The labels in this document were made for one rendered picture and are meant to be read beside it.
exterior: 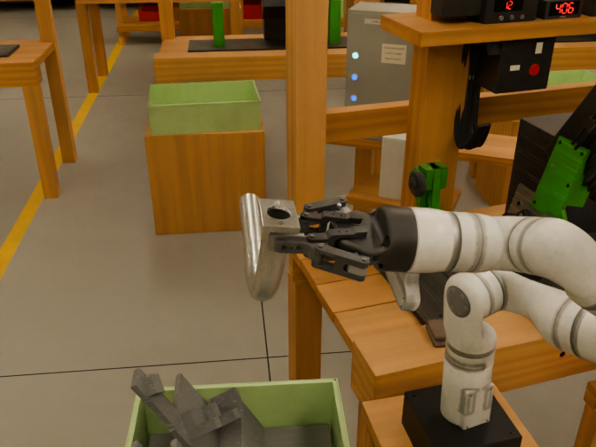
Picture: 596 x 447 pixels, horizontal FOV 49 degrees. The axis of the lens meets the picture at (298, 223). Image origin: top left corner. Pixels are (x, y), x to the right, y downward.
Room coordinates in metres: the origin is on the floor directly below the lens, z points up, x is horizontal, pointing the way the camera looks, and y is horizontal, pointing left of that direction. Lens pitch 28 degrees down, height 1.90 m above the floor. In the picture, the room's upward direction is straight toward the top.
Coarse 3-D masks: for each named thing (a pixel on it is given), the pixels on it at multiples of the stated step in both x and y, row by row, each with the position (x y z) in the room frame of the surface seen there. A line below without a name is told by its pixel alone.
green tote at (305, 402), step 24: (216, 384) 1.05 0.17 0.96; (240, 384) 1.05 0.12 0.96; (264, 384) 1.05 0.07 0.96; (288, 384) 1.05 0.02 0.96; (312, 384) 1.05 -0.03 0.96; (336, 384) 1.05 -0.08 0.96; (144, 408) 1.02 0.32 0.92; (264, 408) 1.04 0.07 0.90; (288, 408) 1.05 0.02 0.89; (312, 408) 1.05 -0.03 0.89; (336, 408) 0.98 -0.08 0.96; (144, 432) 0.99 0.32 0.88; (168, 432) 1.03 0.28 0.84; (336, 432) 0.97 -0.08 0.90
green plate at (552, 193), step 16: (560, 144) 1.66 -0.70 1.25; (576, 144) 1.61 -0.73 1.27; (560, 160) 1.63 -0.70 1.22; (576, 160) 1.58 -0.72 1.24; (544, 176) 1.65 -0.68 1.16; (560, 176) 1.61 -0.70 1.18; (576, 176) 1.56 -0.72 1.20; (544, 192) 1.63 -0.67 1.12; (560, 192) 1.58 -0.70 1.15; (576, 192) 1.58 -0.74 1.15; (544, 208) 1.60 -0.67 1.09
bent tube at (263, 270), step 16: (240, 208) 0.84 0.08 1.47; (256, 208) 0.83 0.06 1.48; (272, 208) 0.64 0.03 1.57; (288, 208) 0.64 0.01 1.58; (256, 224) 0.80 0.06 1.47; (272, 224) 0.60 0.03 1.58; (288, 224) 0.61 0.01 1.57; (256, 240) 0.76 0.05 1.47; (256, 256) 0.73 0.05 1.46; (272, 256) 0.62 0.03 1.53; (256, 272) 0.63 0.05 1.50; (272, 272) 0.62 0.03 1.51; (256, 288) 0.63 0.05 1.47; (272, 288) 0.63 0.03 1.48
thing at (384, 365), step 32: (512, 320) 1.35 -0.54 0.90; (352, 352) 1.27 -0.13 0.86; (384, 352) 1.22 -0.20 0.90; (416, 352) 1.22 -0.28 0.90; (512, 352) 1.25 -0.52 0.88; (544, 352) 1.28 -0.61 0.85; (352, 384) 1.26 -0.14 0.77; (384, 384) 1.15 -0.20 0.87; (416, 384) 1.17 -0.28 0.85; (512, 384) 1.26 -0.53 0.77
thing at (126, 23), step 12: (240, 0) 8.36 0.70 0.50; (252, 0) 8.84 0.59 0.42; (120, 12) 8.20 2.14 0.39; (144, 12) 8.30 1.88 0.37; (156, 12) 8.31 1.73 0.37; (252, 12) 8.44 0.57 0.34; (120, 24) 8.20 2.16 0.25; (132, 24) 8.22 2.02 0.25; (144, 24) 8.24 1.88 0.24; (156, 24) 8.26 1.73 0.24; (252, 24) 8.34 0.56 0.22; (120, 36) 8.20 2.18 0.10
